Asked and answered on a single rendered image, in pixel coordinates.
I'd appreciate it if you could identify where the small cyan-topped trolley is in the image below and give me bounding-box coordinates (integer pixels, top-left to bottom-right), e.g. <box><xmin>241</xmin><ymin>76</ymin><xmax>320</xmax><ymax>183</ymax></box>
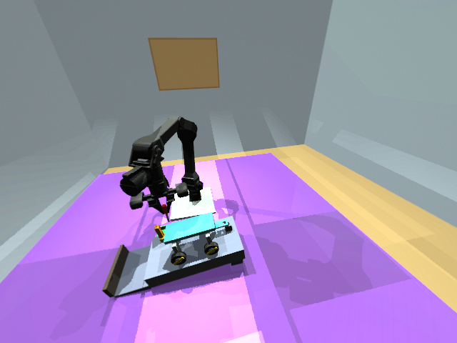
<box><xmin>164</xmin><ymin>212</ymin><xmax>229</xmax><ymax>265</ymax></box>

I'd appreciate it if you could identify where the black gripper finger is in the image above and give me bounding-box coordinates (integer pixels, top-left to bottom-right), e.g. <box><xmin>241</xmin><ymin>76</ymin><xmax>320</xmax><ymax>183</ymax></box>
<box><xmin>166</xmin><ymin>197</ymin><xmax>175</xmax><ymax>213</ymax></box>
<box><xmin>149</xmin><ymin>199</ymin><xmax>164</xmax><ymax>214</ymax></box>

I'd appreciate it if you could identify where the red-headed pin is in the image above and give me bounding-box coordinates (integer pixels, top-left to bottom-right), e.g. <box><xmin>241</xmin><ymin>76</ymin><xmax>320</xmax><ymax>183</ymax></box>
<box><xmin>162</xmin><ymin>204</ymin><xmax>170</xmax><ymax>222</ymax></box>

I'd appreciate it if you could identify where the yellow chock with orange handle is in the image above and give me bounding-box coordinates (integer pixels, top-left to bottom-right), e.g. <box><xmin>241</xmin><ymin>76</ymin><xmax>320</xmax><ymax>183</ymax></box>
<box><xmin>154</xmin><ymin>225</ymin><xmax>165</xmax><ymax>242</ymax></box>

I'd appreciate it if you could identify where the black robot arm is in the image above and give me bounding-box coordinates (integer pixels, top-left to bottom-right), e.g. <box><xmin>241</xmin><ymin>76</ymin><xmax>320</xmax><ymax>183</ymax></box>
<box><xmin>119</xmin><ymin>116</ymin><xmax>204</xmax><ymax>202</ymax></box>

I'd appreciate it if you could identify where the grey ramp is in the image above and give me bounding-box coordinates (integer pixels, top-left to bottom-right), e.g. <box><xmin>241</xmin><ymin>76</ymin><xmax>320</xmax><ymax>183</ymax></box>
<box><xmin>102</xmin><ymin>216</ymin><xmax>245</xmax><ymax>297</ymax></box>

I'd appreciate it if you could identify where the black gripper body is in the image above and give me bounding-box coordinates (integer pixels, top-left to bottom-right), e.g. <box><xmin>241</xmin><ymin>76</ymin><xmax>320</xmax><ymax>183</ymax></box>
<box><xmin>129</xmin><ymin>177</ymin><xmax>189</xmax><ymax>210</ymax></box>

